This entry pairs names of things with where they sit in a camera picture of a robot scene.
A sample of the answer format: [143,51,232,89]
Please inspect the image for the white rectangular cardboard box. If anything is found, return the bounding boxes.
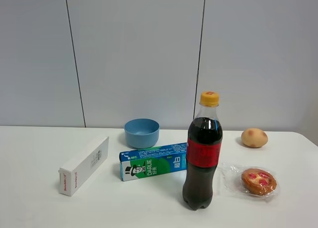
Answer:
[59,137,109,197]

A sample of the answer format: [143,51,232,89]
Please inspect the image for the blue plastic bowl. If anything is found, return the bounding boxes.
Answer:
[124,118,160,149]

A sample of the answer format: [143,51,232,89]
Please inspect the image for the cola bottle yellow cap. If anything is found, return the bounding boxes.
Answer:
[182,91,223,210]

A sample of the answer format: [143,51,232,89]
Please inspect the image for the blue green toothpaste box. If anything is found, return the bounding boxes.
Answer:
[119,143,187,181]

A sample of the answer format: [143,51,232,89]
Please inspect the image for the wrapped fruit tart pastry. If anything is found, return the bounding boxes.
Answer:
[220,163,280,201]

